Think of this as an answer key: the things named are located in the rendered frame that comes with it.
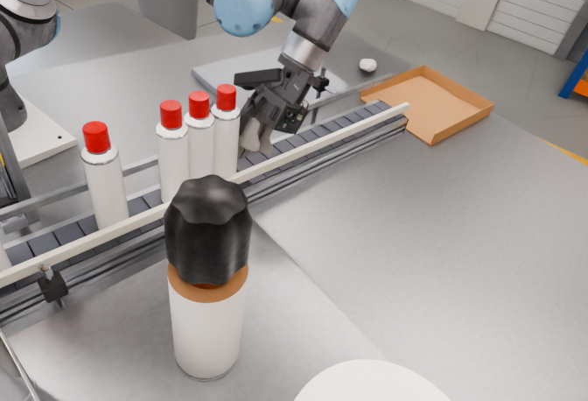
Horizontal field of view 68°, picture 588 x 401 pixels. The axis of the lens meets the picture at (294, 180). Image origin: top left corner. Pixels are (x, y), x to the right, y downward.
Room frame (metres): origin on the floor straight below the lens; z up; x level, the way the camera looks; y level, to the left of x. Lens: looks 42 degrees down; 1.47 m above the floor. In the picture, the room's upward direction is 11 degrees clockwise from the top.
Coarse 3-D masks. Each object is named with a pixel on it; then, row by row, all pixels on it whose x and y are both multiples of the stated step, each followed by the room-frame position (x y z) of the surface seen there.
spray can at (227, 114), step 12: (228, 84) 0.64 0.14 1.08; (216, 96) 0.62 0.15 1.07; (228, 96) 0.62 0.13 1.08; (216, 108) 0.62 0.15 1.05; (228, 108) 0.62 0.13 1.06; (216, 120) 0.61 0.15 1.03; (228, 120) 0.61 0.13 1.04; (216, 132) 0.61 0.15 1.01; (228, 132) 0.61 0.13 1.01; (216, 144) 0.61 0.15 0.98; (228, 144) 0.61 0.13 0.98; (216, 156) 0.61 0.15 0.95; (228, 156) 0.61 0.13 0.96; (216, 168) 0.61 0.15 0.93; (228, 168) 0.61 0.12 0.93
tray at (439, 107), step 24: (408, 72) 1.28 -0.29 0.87; (432, 72) 1.32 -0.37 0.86; (360, 96) 1.13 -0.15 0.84; (384, 96) 1.16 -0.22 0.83; (408, 96) 1.19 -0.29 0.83; (432, 96) 1.22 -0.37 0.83; (456, 96) 1.24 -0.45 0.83; (480, 96) 1.20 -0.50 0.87; (432, 120) 1.08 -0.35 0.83; (456, 120) 1.10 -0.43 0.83; (432, 144) 0.96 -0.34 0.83
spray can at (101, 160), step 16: (96, 128) 0.47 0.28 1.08; (96, 144) 0.45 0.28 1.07; (112, 144) 0.48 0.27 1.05; (96, 160) 0.45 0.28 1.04; (112, 160) 0.46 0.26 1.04; (96, 176) 0.44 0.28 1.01; (112, 176) 0.45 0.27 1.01; (96, 192) 0.44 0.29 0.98; (112, 192) 0.45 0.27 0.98; (96, 208) 0.44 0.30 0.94; (112, 208) 0.45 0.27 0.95; (112, 224) 0.44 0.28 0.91
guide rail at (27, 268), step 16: (384, 112) 0.94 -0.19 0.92; (400, 112) 0.98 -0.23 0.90; (352, 128) 0.84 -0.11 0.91; (304, 144) 0.74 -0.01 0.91; (320, 144) 0.77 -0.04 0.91; (272, 160) 0.67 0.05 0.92; (288, 160) 0.70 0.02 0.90; (240, 176) 0.61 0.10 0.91; (160, 208) 0.49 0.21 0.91; (128, 224) 0.45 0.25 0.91; (144, 224) 0.47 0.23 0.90; (80, 240) 0.40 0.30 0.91; (96, 240) 0.41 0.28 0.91; (48, 256) 0.36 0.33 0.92; (64, 256) 0.37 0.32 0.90; (0, 272) 0.32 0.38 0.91; (16, 272) 0.33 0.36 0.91; (32, 272) 0.34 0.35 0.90
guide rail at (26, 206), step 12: (360, 84) 0.96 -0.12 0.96; (372, 84) 0.98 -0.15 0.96; (324, 96) 0.87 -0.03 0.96; (336, 96) 0.89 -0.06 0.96; (312, 108) 0.84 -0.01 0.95; (156, 156) 0.57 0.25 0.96; (132, 168) 0.53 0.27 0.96; (144, 168) 0.54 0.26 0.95; (84, 180) 0.48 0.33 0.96; (60, 192) 0.45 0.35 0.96; (72, 192) 0.46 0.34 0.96; (24, 204) 0.41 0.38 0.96; (36, 204) 0.42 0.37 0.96; (48, 204) 0.43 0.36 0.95; (0, 216) 0.38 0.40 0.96; (12, 216) 0.39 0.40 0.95
